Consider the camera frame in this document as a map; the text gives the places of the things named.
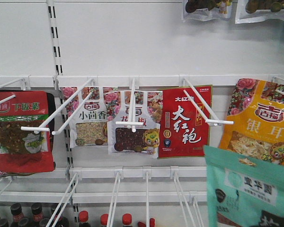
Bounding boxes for white peppercorn packet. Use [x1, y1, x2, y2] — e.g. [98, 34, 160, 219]
[105, 90, 163, 158]

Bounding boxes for white peg hook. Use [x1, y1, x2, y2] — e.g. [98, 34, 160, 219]
[181, 78, 234, 126]
[115, 77, 143, 133]
[21, 78, 94, 134]

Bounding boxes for white peg hook right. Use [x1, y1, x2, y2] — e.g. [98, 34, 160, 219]
[181, 78, 234, 126]

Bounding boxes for red Da Hong Pao packet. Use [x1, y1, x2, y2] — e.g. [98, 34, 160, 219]
[159, 87, 210, 158]

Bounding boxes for white fennel seed packet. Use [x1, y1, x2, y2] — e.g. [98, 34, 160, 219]
[66, 87, 117, 148]

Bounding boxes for teal goji berry packet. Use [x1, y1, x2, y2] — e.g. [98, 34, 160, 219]
[204, 146, 284, 227]

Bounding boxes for upper right white packet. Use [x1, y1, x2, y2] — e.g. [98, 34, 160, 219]
[235, 0, 284, 24]

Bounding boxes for white peg hook left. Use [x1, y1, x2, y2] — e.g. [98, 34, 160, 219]
[21, 78, 94, 134]

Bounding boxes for yellow white fungus packet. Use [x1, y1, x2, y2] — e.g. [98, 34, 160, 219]
[219, 78, 284, 166]

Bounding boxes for red pickled vegetable packet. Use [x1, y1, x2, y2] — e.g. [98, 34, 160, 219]
[0, 90, 56, 174]

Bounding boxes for white peg hook centre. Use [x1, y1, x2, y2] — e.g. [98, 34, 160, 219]
[115, 77, 143, 133]

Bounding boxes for upper white spice packet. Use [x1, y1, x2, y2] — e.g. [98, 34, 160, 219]
[182, 0, 232, 22]

